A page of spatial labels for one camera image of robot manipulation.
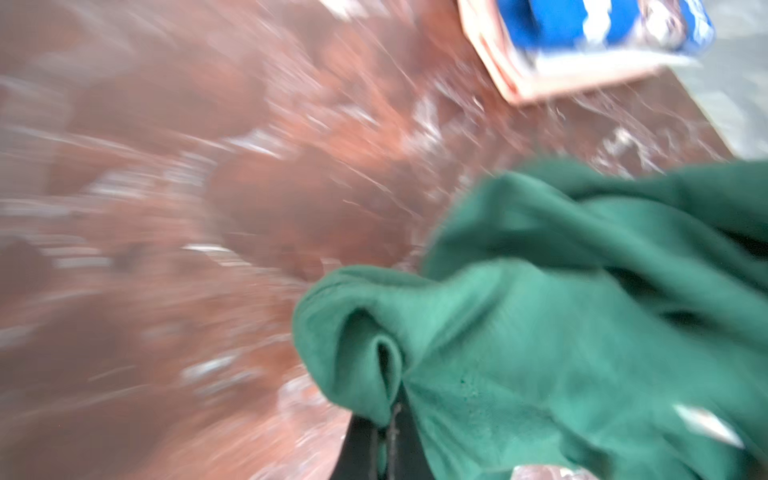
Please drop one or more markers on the dark green t shirt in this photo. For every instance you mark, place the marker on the dark green t shirt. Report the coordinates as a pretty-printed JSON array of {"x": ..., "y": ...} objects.
[{"x": 566, "y": 317}]

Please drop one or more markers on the folded pink t shirt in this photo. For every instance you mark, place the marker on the folded pink t shirt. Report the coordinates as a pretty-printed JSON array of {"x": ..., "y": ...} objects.
[{"x": 483, "y": 27}]

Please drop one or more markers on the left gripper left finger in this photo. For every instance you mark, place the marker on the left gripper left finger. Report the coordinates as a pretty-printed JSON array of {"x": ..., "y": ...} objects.
[{"x": 359, "y": 455}]

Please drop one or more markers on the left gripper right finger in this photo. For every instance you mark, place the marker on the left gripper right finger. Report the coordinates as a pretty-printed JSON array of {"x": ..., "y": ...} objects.
[{"x": 405, "y": 455}]

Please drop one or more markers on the folded blue printed t shirt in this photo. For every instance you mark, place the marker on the folded blue printed t shirt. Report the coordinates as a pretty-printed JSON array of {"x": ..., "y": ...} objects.
[{"x": 583, "y": 26}]

